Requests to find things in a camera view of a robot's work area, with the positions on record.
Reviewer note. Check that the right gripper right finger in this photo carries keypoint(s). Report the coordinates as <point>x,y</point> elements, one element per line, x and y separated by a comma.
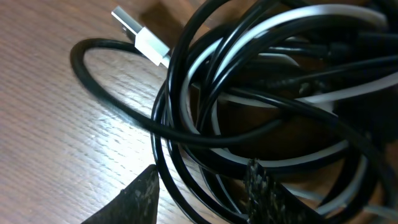
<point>269,202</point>

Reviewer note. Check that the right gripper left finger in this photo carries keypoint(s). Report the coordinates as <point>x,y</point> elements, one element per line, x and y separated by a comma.
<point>136,204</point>

